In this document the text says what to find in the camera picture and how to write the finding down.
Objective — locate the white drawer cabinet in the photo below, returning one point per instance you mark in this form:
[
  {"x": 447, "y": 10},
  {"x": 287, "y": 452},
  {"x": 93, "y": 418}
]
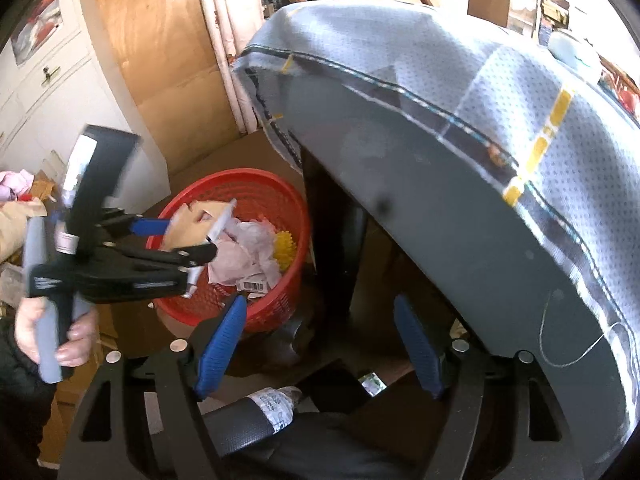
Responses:
[{"x": 50, "y": 110}]

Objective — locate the white paper towel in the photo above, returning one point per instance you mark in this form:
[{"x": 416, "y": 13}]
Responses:
[{"x": 245, "y": 255}]

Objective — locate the labelled plastic bottle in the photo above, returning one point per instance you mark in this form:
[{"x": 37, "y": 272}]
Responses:
[{"x": 272, "y": 407}]

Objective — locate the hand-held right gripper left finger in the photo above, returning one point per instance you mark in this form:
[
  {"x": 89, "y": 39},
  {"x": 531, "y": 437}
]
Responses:
[{"x": 220, "y": 345}]

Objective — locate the pale blue ceramic lidded jar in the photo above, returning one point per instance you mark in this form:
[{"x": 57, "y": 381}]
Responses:
[{"x": 570, "y": 50}]

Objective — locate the red plastic basket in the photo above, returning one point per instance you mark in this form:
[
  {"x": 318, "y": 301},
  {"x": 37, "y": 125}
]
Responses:
[{"x": 240, "y": 190}]

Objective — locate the small green white packet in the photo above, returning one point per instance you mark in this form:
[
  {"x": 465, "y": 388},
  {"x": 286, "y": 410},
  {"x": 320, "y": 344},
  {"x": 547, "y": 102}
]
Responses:
[{"x": 372, "y": 384}]

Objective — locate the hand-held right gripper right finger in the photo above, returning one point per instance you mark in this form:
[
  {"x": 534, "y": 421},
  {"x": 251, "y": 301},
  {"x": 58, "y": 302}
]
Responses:
[{"x": 417, "y": 345}]

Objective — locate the person's left hand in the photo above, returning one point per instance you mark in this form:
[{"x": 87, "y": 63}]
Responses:
[{"x": 82, "y": 340}]

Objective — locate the person's left forearm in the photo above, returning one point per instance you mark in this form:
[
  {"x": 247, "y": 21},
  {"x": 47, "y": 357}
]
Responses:
[{"x": 20, "y": 400}]

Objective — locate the black white barcode packet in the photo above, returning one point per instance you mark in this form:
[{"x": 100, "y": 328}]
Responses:
[{"x": 252, "y": 285}]

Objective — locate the pink cloth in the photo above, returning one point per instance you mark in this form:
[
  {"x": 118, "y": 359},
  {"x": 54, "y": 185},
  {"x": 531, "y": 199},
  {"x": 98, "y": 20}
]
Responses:
[{"x": 15, "y": 185}]

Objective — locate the flattened cardboard box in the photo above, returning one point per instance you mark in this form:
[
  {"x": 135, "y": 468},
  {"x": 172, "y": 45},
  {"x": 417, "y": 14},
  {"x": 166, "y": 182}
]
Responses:
[{"x": 15, "y": 230}]

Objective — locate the yellow spiky ball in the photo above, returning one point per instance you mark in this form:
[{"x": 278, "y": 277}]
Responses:
[{"x": 285, "y": 252}]

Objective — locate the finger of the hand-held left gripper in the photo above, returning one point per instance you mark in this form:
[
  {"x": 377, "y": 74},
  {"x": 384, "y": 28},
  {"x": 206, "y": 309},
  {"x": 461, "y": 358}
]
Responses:
[
  {"x": 150, "y": 226},
  {"x": 190, "y": 256}
]

